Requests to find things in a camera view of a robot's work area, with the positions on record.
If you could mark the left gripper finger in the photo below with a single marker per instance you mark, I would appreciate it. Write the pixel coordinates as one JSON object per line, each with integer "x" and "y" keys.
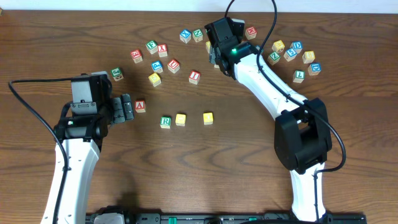
{"x": 127, "y": 107}
{"x": 118, "y": 116}

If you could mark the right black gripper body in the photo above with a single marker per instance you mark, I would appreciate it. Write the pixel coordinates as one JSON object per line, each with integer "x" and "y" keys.
{"x": 214, "y": 56}

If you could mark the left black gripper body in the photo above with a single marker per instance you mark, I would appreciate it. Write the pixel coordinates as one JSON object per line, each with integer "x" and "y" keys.
{"x": 115, "y": 109}

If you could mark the green R block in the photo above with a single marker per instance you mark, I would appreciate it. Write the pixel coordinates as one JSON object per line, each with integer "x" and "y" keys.
{"x": 165, "y": 122}

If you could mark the yellow block O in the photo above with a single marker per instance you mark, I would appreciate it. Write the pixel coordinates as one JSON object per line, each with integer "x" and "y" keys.
{"x": 208, "y": 118}
{"x": 180, "y": 119}

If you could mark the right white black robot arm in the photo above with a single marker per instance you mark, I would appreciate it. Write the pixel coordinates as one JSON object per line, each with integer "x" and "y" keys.
{"x": 301, "y": 138}

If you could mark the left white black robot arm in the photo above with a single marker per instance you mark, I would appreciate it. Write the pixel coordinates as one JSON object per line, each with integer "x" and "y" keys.
{"x": 80, "y": 131}

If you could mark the red A block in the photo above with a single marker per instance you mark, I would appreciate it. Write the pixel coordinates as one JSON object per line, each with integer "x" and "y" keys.
{"x": 140, "y": 106}

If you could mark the green J block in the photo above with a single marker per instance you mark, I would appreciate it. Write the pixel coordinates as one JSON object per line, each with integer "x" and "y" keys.
{"x": 117, "y": 74}

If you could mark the red H block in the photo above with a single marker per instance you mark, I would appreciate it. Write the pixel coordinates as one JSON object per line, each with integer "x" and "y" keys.
{"x": 250, "y": 33}

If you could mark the green N block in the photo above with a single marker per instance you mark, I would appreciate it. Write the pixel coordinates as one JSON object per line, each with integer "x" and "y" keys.
{"x": 197, "y": 35}

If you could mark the red I block centre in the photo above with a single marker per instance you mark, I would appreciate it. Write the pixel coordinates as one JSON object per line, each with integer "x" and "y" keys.
{"x": 194, "y": 77}

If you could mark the green Z block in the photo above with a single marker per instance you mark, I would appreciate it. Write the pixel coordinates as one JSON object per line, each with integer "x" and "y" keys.
{"x": 273, "y": 58}

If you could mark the red G block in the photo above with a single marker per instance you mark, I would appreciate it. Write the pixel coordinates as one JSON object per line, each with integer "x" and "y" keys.
{"x": 136, "y": 56}

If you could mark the blue X block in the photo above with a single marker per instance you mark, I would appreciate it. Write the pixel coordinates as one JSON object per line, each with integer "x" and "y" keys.
{"x": 185, "y": 36}

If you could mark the blue P block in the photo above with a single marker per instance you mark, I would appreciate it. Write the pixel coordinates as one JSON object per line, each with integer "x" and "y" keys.
{"x": 157, "y": 66}

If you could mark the red U block upper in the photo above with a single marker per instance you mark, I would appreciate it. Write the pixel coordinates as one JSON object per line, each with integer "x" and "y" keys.
{"x": 173, "y": 66}

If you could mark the blue S block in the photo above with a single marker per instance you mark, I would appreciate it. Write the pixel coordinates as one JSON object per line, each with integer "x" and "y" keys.
{"x": 290, "y": 54}

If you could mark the green F block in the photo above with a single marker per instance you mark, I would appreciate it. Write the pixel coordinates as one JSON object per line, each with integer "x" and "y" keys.
{"x": 152, "y": 46}

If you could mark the red Y block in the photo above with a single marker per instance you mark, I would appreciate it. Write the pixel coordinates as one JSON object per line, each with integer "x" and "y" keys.
{"x": 162, "y": 50}

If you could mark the blue D block upper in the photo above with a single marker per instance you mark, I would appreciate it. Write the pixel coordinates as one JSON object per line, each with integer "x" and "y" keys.
{"x": 296, "y": 46}

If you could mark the blue d block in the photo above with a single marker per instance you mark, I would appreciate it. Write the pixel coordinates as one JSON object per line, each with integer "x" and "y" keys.
{"x": 296, "y": 46}
{"x": 314, "y": 69}

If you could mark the green L block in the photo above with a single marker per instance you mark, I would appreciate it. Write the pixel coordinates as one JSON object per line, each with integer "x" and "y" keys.
{"x": 298, "y": 76}

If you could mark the yellow 8 block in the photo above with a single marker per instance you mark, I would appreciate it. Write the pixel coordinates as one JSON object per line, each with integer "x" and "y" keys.
{"x": 308, "y": 57}

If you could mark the blue D block right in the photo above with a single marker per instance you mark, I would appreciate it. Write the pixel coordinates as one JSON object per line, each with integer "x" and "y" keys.
{"x": 314, "y": 69}

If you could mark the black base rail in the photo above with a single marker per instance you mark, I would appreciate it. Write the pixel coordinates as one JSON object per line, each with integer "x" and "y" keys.
{"x": 115, "y": 214}

